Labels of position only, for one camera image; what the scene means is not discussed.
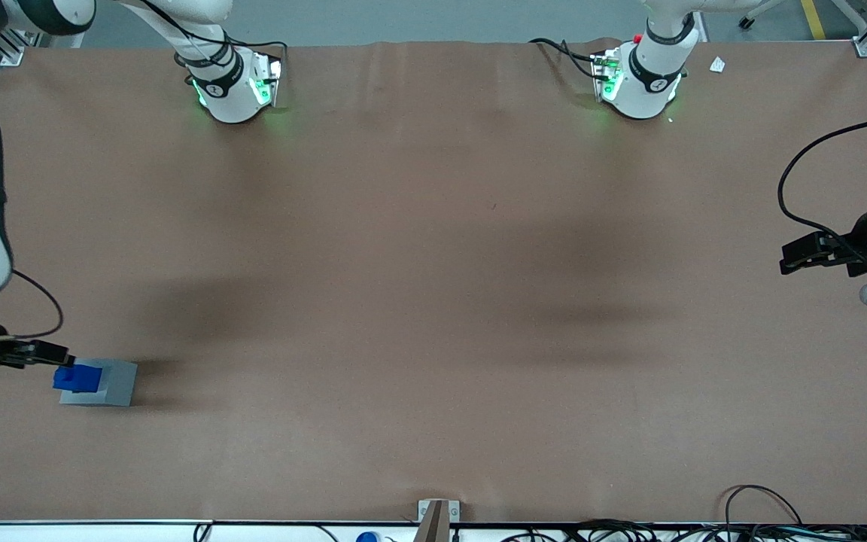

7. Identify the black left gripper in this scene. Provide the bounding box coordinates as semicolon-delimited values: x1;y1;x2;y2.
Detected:
780;199;867;278

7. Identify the blue plastic part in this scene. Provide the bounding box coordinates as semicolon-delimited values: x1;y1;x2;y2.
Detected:
53;363;103;394

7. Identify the gray square base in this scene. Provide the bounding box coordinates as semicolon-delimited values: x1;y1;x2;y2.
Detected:
59;359;138;407

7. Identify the brown table mat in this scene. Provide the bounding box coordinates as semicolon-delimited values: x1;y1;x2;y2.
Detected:
0;39;867;524

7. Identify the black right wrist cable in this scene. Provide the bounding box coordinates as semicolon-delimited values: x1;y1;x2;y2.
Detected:
0;269;64;340

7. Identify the long black looping cable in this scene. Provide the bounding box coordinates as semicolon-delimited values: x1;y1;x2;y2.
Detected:
777;113;867;260

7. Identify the black cable loop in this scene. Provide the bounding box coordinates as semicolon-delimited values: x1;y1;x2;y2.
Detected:
723;484;803;528

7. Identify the black left base cable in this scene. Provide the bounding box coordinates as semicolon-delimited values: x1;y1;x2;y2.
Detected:
530;38;604;80

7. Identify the black cable bundle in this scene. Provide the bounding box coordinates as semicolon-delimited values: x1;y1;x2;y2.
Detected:
501;518;867;542

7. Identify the small metal bracket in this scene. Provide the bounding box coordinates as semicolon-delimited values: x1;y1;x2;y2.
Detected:
417;498;461;524

